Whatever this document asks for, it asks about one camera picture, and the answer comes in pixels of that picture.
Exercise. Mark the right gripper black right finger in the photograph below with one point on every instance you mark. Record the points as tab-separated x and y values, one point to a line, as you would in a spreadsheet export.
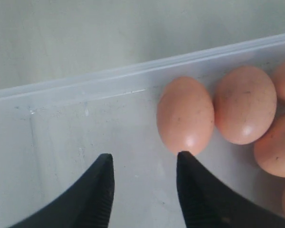
206	202

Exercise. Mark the clear plastic tray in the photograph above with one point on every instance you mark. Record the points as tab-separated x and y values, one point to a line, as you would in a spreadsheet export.
51	132

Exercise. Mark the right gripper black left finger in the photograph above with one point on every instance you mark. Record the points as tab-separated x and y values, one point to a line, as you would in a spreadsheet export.
86	204

